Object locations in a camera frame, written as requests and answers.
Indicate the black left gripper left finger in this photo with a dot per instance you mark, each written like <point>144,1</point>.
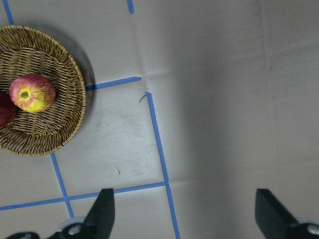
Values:
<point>101,217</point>

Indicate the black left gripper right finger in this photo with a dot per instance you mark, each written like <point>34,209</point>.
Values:
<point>272,218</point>

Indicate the red yellow apple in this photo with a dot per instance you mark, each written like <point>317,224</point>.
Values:
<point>32,93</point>

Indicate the dark red apple in basket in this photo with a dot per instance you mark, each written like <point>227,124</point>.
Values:
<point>7,109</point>

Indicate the woven wicker basket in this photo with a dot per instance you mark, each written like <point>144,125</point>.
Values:
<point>23,51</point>

